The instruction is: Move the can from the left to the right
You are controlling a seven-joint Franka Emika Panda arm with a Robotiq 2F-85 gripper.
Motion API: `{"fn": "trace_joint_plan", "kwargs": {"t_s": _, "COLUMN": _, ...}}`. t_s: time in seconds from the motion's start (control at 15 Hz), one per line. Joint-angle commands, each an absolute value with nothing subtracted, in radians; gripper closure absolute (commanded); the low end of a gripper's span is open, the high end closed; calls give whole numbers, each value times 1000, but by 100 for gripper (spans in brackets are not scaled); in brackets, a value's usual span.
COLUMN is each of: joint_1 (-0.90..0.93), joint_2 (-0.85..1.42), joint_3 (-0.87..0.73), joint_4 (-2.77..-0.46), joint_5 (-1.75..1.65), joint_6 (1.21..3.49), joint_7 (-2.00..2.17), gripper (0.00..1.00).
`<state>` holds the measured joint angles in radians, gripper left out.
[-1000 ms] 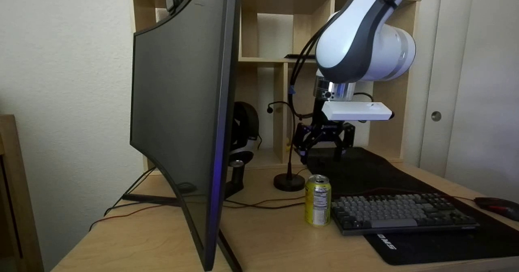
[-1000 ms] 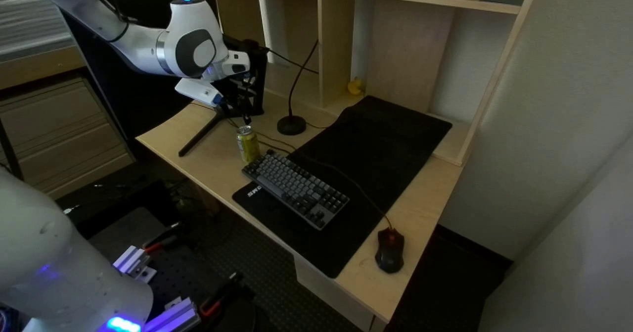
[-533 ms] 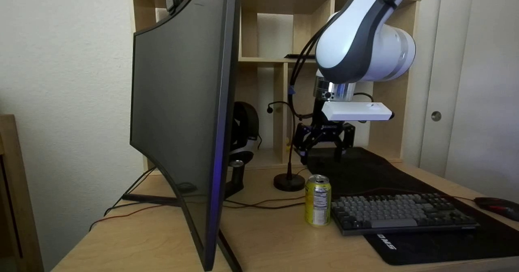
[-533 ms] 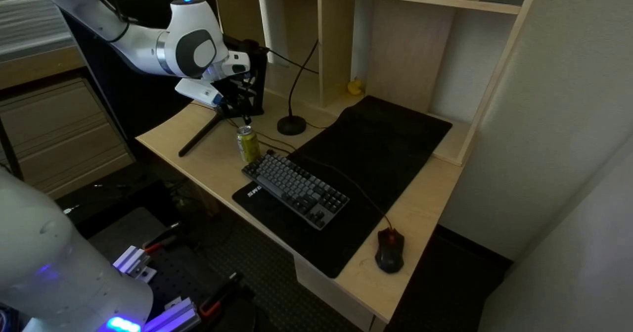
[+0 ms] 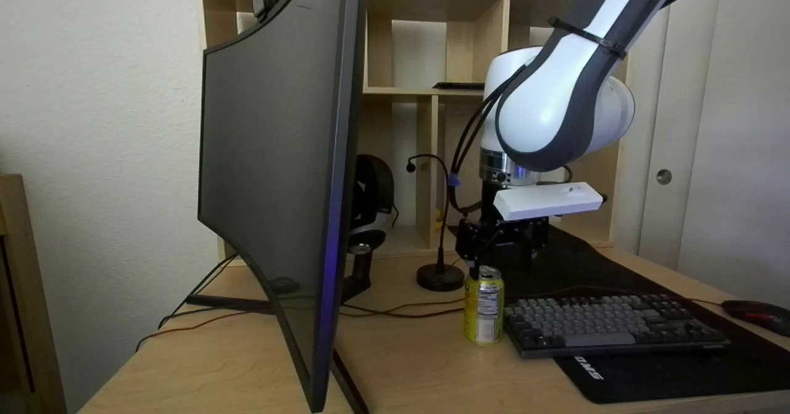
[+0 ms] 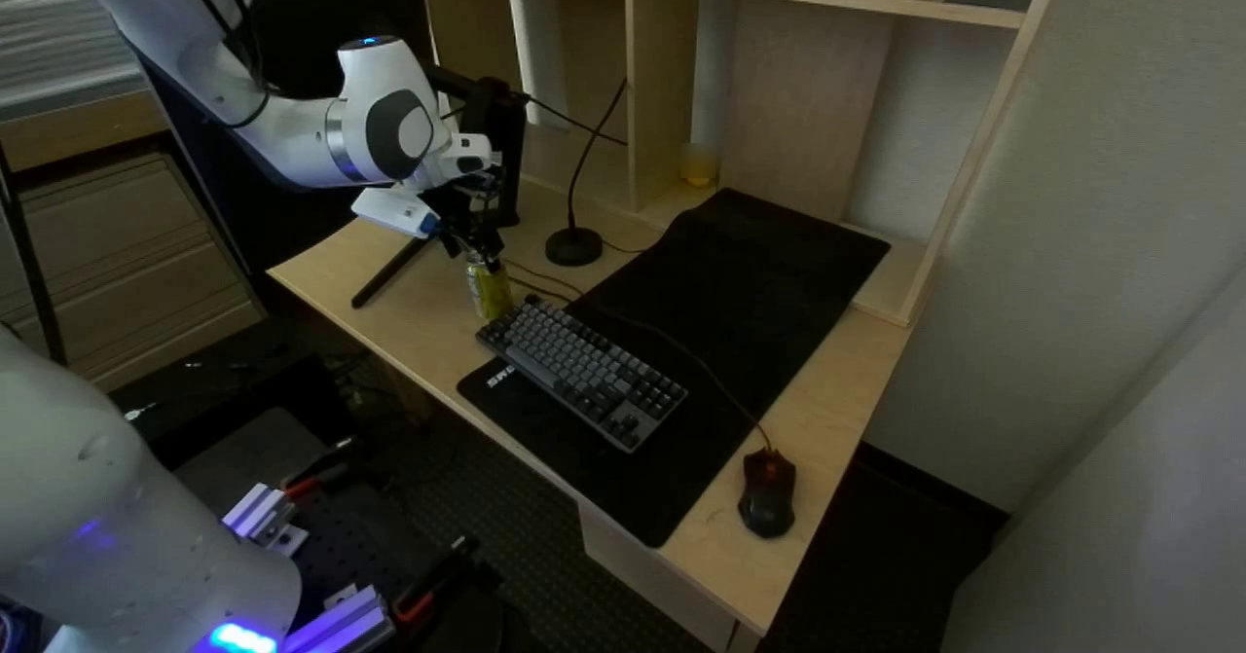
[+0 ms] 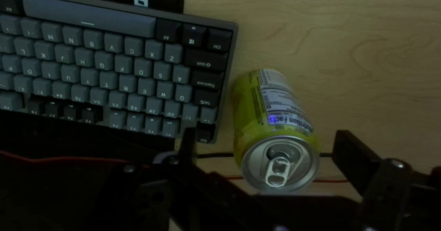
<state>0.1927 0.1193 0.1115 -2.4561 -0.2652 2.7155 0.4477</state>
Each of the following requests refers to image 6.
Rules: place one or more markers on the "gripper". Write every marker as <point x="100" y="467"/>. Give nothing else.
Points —
<point x="469" y="203"/>

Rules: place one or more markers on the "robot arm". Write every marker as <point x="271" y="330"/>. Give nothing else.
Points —
<point x="292" y="137"/>

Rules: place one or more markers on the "black gooseneck microphone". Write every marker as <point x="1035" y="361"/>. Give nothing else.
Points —
<point x="574" y="245"/>

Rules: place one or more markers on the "grey and black keyboard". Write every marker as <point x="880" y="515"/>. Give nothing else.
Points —
<point x="584" y="373"/>

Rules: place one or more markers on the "small yellow cup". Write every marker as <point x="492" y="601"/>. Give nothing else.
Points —
<point x="700" y="164"/>

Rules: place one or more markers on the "wooden desk hutch shelf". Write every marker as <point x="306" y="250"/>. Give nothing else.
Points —
<point x="662" y="89"/>

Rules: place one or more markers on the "black desk mat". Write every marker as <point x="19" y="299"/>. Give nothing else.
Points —
<point x="750" y="303"/>

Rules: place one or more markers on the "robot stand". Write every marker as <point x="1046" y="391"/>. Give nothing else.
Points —
<point x="360" y="536"/>

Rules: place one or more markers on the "black computer mouse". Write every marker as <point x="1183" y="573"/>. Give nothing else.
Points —
<point x="767" y="495"/>

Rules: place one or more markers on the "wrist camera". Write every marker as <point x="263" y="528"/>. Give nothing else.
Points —
<point x="393" y="211"/>

